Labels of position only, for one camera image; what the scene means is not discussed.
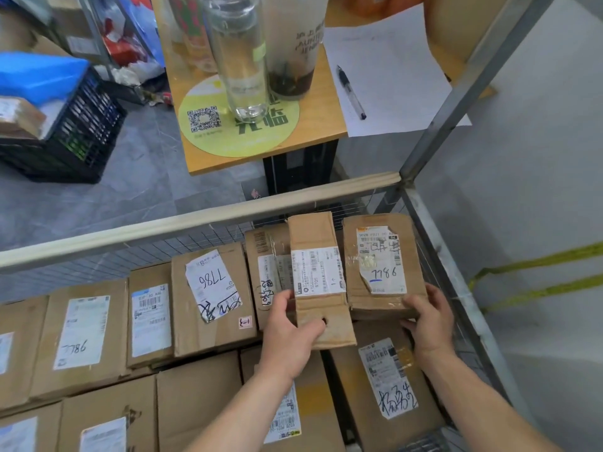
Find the person's left hand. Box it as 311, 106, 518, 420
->
258, 289, 327, 382

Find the person's right hand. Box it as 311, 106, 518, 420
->
400, 282, 455, 368

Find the yellow taped medium cardboard box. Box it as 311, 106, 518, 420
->
240, 345, 347, 452

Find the box with torn label blue mark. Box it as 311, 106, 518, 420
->
342, 213, 428, 321

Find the box yellow tape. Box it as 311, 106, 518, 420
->
329, 320, 446, 450

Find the unlabelled medium cardboard box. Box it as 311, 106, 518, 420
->
156, 350, 244, 452

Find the box with torn 7786 label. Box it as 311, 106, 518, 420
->
171, 242, 259, 358

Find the narrow taped box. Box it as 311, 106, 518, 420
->
244, 224, 295, 331

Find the narrow finger hole cardboard box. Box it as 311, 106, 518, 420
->
287, 211, 358, 350

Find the box with blue-top label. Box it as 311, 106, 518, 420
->
126, 262, 175, 370

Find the metal wire cage cart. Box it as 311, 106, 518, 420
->
0, 0, 603, 452

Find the box with handwritten 7786 label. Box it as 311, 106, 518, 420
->
29, 279, 131, 403

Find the scribbled label printed cardboard box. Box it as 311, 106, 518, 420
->
58, 375, 159, 452

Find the peeling label medium cardboard box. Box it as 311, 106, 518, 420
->
0, 402, 62, 452

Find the person's left forearm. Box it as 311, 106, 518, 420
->
183, 367, 295, 452

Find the person's right forearm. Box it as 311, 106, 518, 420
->
419, 348, 566, 452

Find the yellow-green round sticker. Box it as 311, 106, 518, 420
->
178, 75, 301, 158

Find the small yellow table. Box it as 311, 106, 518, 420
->
150, 0, 498, 177

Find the black pen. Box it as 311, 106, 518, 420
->
335, 64, 367, 121

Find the white paper sheet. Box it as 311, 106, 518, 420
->
322, 4, 472, 138

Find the black plastic crate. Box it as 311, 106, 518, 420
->
0, 65, 127, 184

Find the clear glass jar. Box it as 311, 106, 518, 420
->
200, 0, 272, 122

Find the white lid drink cup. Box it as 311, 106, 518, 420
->
260, 0, 330, 100

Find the heap of mixed rubbish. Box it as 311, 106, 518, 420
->
101, 23, 175, 109

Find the pink lid clear tumbler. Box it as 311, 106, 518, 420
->
167, 0, 217, 73

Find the orange drink bottle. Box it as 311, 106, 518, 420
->
384, 0, 425, 14

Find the brown tea bottle white cap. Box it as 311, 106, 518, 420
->
346, 0, 387, 17

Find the small brown carton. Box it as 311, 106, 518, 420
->
0, 96, 48, 139

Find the blue plastic box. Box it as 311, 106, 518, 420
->
0, 51, 90, 107

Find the upright brown carton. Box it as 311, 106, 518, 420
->
46, 0, 102, 62

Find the yellow-green rope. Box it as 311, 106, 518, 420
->
469, 242, 603, 314

